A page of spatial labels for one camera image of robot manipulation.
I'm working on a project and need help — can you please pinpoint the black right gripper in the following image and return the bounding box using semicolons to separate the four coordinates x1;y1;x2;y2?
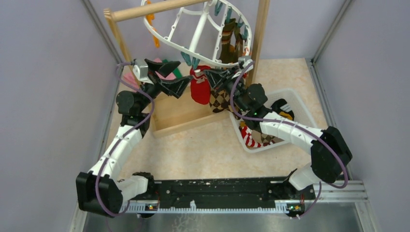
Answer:
203;66;249;113

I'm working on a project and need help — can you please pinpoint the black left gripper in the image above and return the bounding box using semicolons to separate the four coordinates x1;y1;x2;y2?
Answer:
136;59;192;113

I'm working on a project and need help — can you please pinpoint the brown argyle sock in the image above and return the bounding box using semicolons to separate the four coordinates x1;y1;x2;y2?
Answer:
209;90;232;114

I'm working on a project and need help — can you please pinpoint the teal clothes clip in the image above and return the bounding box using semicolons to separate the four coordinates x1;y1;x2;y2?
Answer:
191;57;201;70
180;52;192;66

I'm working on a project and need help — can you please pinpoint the red white striped sock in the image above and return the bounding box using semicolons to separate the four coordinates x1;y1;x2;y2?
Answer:
239;126;264;148

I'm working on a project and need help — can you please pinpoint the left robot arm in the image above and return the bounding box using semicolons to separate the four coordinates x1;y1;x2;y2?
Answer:
75;59;193;218

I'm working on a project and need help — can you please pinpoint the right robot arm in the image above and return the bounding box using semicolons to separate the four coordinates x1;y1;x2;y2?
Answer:
204;68;352;199

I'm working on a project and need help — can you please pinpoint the wooden hanger rack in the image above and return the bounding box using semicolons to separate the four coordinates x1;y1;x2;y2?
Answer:
103;0;270;137

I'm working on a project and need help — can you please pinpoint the orange clip at back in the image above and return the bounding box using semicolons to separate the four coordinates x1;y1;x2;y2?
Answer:
146;0;161;49

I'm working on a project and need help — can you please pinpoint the white round clip hanger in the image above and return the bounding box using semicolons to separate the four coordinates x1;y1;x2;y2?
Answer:
143;0;252;68

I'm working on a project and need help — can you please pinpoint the green cloth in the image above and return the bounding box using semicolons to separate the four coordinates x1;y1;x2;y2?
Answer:
164;68;183;80

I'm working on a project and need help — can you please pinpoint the olive striped hanging sock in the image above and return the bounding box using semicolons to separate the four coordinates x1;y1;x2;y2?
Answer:
219;18;237;63

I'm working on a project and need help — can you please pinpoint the pink cloth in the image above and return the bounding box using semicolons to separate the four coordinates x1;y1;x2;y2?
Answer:
123;58;168;88

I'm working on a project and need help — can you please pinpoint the black sock in basket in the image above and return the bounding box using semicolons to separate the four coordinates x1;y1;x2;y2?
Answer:
271;99;295;120

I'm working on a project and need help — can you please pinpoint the white plastic laundry basket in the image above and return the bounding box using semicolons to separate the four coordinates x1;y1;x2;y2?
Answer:
230;88;317;153

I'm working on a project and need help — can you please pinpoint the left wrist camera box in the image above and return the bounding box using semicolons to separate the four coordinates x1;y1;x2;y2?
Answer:
132;59;153;84

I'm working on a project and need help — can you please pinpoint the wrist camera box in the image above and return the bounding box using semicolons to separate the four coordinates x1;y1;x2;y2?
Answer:
132;59;153;84
238;56;254;69

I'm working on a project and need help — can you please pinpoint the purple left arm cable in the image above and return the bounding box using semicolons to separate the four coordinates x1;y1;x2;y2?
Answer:
95;62;155;232

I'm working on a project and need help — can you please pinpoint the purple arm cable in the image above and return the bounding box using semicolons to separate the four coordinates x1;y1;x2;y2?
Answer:
95;62;155;232
229;61;349;218

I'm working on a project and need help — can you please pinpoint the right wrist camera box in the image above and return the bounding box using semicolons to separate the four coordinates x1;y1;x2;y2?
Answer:
238;56;254;69

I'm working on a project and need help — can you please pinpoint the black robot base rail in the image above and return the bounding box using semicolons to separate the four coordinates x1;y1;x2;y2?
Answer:
121;173;316;218

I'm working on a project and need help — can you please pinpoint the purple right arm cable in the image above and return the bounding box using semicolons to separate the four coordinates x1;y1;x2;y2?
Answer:
229;61;349;218

